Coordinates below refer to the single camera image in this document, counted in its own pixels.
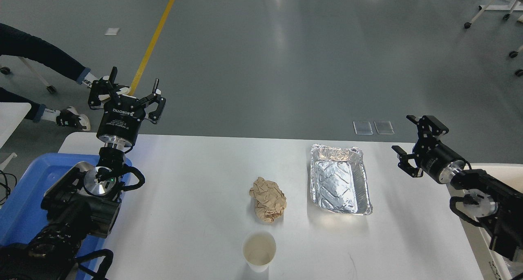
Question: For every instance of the white bin at right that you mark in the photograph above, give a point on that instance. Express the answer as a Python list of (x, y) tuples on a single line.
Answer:
[(492, 265)]

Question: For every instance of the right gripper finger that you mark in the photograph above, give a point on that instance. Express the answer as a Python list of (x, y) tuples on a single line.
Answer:
[(410, 163), (429, 129)]

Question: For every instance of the white paper cup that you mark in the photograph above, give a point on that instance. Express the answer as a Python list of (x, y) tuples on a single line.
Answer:
[(259, 249)]

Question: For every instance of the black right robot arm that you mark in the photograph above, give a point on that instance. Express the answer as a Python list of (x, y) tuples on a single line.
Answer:
[(492, 193)]

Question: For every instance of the aluminium foil tray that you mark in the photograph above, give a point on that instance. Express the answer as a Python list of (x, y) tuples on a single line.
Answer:
[(338, 180)]

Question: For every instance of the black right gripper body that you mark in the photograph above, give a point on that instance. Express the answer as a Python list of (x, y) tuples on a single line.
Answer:
[(438, 161)]

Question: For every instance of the clear floor plate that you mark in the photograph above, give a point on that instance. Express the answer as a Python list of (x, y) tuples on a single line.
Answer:
[(363, 128), (384, 127)]

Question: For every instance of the blue plastic tray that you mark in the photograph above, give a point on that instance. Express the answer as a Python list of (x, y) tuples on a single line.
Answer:
[(21, 216)]

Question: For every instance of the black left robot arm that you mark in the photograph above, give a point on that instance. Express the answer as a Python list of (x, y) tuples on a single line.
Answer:
[(86, 199)]

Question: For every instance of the white rolling cart frame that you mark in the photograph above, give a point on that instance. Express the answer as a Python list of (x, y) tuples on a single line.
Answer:
[(510, 7)]

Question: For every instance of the right clear floor plate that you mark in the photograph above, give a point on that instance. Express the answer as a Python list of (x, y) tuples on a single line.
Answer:
[(384, 127)]

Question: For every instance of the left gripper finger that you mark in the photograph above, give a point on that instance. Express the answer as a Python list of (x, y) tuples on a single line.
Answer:
[(100, 87), (154, 98)]

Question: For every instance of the white side table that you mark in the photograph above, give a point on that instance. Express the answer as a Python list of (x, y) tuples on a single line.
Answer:
[(11, 115)]

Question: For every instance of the left clear floor plate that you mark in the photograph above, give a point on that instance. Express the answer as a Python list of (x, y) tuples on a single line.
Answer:
[(363, 128)]

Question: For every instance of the person in black sweater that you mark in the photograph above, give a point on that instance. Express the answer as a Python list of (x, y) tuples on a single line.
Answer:
[(18, 43)]

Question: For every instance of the crumpled brown paper ball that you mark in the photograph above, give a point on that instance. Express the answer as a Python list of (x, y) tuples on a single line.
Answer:
[(270, 201)]

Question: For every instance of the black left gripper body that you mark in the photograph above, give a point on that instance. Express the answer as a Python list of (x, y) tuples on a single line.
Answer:
[(122, 120)]

